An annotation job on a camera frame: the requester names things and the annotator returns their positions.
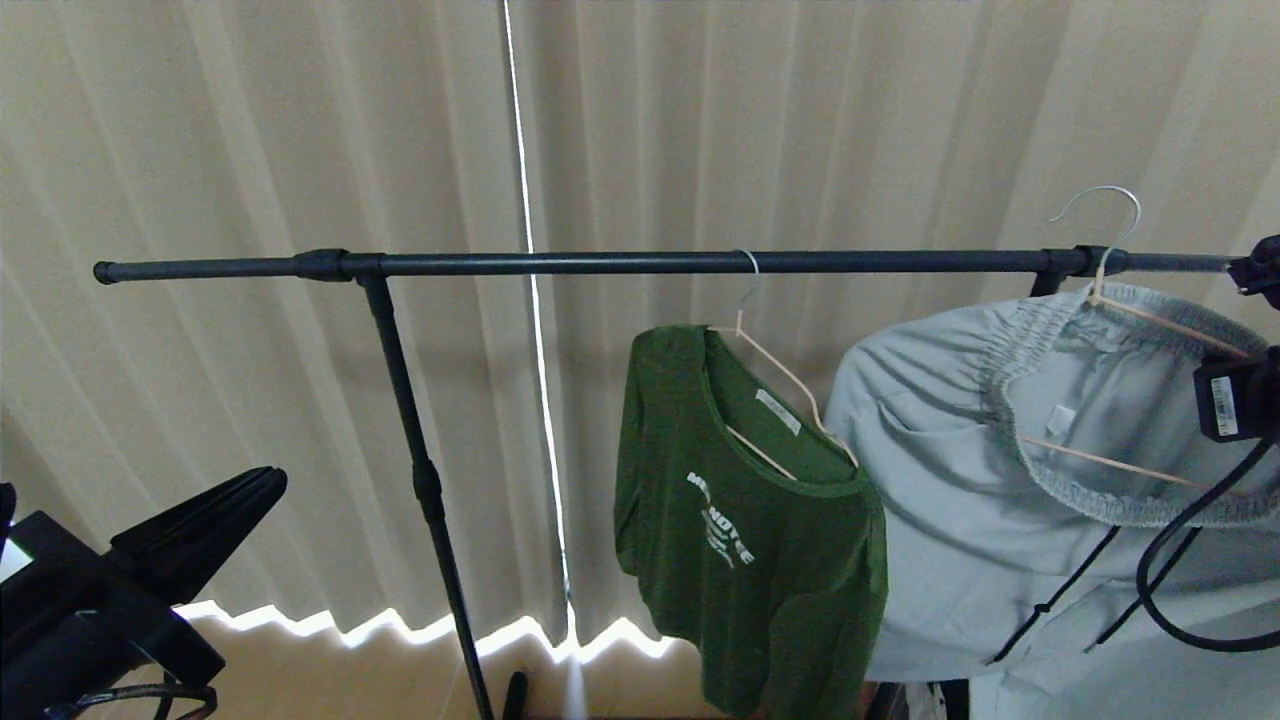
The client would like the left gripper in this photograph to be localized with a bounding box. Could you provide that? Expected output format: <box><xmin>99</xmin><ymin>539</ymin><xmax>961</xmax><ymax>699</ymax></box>
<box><xmin>0</xmin><ymin>510</ymin><xmax>227</xmax><ymax>720</ymax></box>

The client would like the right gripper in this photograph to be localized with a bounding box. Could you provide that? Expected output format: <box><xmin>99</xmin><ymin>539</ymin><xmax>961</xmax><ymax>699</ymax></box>
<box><xmin>1192</xmin><ymin>344</ymin><xmax>1280</xmax><ymax>445</ymax></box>

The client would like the pink clothes hanger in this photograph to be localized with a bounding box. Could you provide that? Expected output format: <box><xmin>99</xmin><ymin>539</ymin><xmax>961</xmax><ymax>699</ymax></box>
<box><xmin>1018</xmin><ymin>185</ymin><xmax>1256</xmax><ymax>493</ymax></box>
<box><xmin>706</xmin><ymin>249</ymin><xmax>861</xmax><ymax>482</ymax></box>

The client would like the pale grey garment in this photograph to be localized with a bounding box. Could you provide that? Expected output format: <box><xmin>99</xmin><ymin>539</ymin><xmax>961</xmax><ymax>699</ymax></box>
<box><xmin>822</xmin><ymin>282</ymin><xmax>1280</xmax><ymax>720</ymax></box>

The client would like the green long-sleeved shirt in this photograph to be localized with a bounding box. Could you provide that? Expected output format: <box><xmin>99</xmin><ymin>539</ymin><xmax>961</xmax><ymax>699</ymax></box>
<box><xmin>612</xmin><ymin>322</ymin><xmax>890</xmax><ymax>720</ymax></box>

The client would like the black clothes rack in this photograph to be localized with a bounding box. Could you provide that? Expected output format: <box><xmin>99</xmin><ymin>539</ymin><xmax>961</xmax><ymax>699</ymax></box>
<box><xmin>92</xmin><ymin>245</ymin><xmax>1263</xmax><ymax>720</ymax></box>

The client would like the beige curtain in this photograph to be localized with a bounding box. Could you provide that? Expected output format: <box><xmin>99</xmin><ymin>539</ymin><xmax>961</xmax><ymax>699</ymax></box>
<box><xmin>0</xmin><ymin>0</ymin><xmax>1280</xmax><ymax>646</ymax></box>

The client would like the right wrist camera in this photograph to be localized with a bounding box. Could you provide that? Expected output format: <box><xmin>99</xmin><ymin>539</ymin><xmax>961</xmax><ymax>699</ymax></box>
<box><xmin>1228</xmin><ymin>234</ymin><xmax>1280</xmax><ymax>311</ymax></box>

